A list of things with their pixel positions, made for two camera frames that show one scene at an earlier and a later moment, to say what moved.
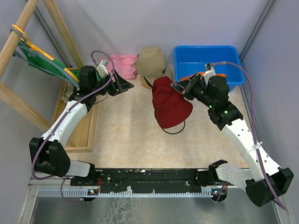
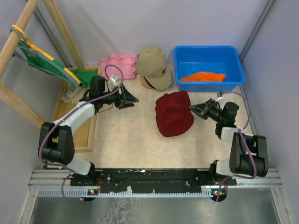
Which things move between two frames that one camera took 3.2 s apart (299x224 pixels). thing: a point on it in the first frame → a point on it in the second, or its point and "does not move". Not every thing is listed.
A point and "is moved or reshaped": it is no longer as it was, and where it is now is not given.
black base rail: (147, 179) does not move
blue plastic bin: (189, 59) does not move
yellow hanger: (41, 51) does not move
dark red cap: (170, 107) is moved or reshaped
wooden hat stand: (145, 83) does not move
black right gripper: (185, 87) → (203, 108)
